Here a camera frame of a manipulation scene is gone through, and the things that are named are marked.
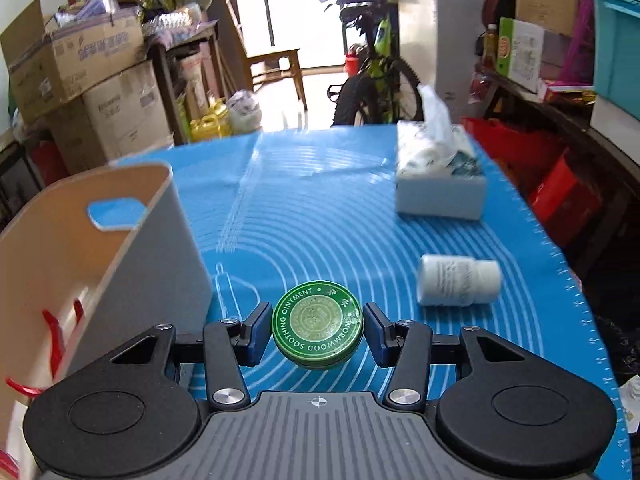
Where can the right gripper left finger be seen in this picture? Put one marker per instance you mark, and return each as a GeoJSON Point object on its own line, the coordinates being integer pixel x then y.
{"type": "Point", "coordinates": [228, 345]}

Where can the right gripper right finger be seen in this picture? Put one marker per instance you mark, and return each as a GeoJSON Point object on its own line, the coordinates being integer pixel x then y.
{"type": "Point", "coordinates": [405, 347]}

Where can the white pill bottle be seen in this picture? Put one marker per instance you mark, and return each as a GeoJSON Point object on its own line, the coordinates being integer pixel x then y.
{"type": "Point", "coordinates": [455, 281]}

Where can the green ointment tin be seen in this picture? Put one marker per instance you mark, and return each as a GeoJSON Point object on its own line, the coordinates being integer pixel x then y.
{"type": "Point", "coordinates": [317, 324]}

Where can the beige plastic storage basket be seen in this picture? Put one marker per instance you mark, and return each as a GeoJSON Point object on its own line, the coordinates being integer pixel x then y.
{"type": "Point", "coordinates": [111, 254]}

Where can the red ultraman action figure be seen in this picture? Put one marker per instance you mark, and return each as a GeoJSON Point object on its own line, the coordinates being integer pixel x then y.
{"type": "Point", "coordinates": [48, 360]}

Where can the blue silicone baking mat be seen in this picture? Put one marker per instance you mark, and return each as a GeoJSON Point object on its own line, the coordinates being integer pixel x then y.
{"type": "Point", "coordinates": [273, 210]}

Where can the tissue box with tissue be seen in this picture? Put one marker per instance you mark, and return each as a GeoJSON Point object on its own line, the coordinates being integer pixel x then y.
{"type": "Point", "coordinates": [438, 172]}

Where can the red bags under shelf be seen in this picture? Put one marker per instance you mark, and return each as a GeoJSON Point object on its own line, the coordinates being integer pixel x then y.
{"type": "Point", "coordinates": [561, 196]}

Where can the yellow oil jug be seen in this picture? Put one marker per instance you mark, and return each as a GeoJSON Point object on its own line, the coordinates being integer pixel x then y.
{"type": "Point", "coordinates": [216, 124]}

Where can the lower stacked cardboard box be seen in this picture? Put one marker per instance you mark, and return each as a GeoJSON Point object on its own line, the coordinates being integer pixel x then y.
{"type": "Point", "coordinates": [117, 118]}

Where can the green black bicycle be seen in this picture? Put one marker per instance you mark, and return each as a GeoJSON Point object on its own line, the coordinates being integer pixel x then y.
{"type": "Point", "coordinates": [384, 88]}

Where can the wooden chair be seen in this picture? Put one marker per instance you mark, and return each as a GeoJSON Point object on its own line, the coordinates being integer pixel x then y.
{"type": "Point", "coordinates": [287, 61]}

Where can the green white product box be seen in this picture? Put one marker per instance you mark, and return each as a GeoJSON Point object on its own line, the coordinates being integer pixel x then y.
{"type": "Point", "coordinates": [519, 52]}

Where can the white chest freezer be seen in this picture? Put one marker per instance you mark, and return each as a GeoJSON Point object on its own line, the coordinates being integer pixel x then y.
{"type": "Point", "coordinates": [437, 39]}

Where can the open top cardboard box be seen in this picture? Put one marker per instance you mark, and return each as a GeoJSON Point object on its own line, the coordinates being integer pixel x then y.
{"type": "Point", "coordinates": [49, 65]}

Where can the teal plastic storage bin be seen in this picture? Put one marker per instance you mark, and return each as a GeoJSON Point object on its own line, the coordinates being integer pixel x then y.
{"type": "Point", "coordinates": [617, 58]}

